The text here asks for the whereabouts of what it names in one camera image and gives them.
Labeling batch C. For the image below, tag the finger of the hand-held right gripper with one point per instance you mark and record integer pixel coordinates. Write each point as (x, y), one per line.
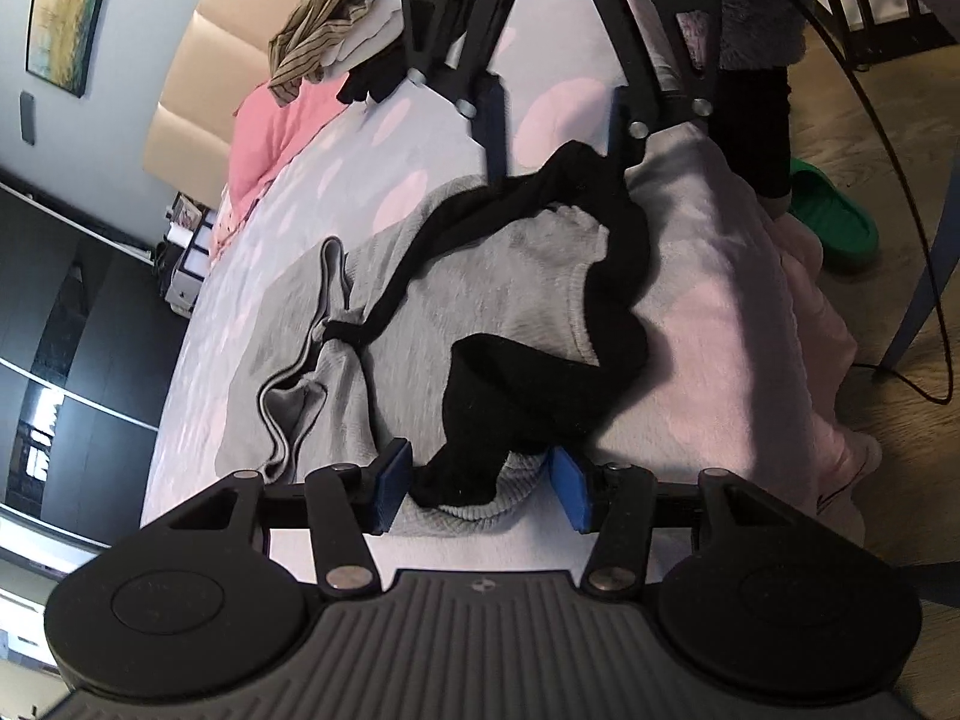
(626, 127)
(495, 127)

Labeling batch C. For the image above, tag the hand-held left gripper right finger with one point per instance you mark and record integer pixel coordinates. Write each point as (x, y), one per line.
(574, 491)

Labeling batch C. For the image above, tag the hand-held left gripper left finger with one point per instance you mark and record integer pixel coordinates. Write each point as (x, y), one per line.
(390, 487)

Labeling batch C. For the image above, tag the olive striped shirt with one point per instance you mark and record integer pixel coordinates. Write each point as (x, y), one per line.
(315, 22)

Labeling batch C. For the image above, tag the grey sweater with black sleeves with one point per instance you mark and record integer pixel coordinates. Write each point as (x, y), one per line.
(465, 270)

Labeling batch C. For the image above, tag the white folded garment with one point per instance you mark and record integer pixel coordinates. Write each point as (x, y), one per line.
(375, 30)

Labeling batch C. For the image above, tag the person's black pants leg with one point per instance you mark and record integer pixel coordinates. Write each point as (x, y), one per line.
(757, 135)

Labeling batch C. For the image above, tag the black folded garment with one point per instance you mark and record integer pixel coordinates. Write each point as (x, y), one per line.
(371, 82)

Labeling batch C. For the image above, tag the grey pink-dotted bed sheet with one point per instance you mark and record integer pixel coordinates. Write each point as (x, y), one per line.
(712, 277)

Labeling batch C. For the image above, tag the green slipper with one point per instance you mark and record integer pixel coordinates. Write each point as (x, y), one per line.
(840, 225)

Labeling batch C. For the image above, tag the beige padded headboard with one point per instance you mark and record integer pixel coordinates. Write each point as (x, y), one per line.
(195, 90)

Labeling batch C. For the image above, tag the dark wooden chair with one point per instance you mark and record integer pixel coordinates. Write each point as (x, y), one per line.
(892, 30)

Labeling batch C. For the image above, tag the pink dotted pillow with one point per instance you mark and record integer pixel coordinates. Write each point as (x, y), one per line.
(223, 229)

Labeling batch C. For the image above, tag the white nightstand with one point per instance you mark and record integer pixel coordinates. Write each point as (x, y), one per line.
(187, 270)

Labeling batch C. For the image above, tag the blue chair leg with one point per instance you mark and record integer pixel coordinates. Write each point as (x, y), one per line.
(919, 300)

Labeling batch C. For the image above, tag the framed landscape painting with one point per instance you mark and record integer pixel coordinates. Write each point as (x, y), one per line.
(67, 7)

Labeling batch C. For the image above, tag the grey wall speaker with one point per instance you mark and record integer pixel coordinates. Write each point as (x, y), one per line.
(28, 118)

